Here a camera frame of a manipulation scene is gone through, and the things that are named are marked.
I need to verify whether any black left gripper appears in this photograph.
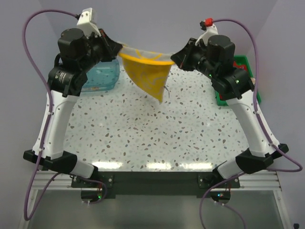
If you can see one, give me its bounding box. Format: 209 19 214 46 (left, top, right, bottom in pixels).
79 28 122 72

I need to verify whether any green plastic crate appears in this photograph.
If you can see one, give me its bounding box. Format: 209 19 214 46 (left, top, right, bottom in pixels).
215 55 261 106

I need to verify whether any teal transparent plastic bin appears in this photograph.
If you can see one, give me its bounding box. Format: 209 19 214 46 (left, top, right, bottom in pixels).
81 59 120 92

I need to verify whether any yellow grey patterned towel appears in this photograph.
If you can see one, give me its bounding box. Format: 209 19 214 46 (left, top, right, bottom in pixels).
119 44 174 103

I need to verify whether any aluminium frame rail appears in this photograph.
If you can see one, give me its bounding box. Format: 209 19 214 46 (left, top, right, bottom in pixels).
32 164 281 191

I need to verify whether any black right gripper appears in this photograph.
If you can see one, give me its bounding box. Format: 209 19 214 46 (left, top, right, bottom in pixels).
172 37 218 80

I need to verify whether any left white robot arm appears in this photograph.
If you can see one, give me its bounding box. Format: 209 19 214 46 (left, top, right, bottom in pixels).
23 28 122 187

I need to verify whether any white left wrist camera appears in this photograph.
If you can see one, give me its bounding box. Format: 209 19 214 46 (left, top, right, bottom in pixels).
77 8 100 36

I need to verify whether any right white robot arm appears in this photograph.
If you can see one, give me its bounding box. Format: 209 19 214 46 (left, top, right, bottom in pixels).
171 35 289 187

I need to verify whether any black metal base rail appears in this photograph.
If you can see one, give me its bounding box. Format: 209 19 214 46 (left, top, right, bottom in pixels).
71 171 241 200

